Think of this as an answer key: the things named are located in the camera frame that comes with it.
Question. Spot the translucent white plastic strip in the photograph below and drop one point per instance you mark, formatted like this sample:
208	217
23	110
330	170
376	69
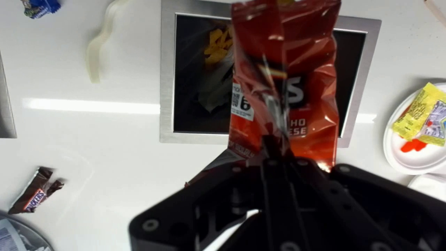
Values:
98	50

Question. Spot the yellow candy packet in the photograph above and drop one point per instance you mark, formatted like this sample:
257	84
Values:
416	114

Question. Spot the blue crumpled wrapper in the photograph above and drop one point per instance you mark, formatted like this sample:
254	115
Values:
41	8

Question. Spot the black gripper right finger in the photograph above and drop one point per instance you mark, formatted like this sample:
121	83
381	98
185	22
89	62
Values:
372	200

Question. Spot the red orange candy piece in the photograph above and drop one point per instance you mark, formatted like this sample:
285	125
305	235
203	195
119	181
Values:
413	146

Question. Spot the large steel-framed counter bin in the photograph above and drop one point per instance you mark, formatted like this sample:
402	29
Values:
196	121

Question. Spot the white paper plate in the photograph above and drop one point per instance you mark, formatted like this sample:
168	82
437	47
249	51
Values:
413	161

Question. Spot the white purple candy packet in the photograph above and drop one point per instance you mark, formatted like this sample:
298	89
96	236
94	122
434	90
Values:
437	123

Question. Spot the brown Snickers candy bar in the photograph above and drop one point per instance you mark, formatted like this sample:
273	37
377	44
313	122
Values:
36	192

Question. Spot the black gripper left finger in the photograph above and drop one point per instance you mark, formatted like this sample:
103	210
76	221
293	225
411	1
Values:
218	186

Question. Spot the red Doritos chip bag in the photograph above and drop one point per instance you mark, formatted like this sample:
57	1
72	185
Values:
288	71

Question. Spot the yellow chips inside bin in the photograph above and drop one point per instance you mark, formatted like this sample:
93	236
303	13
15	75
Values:
218	44

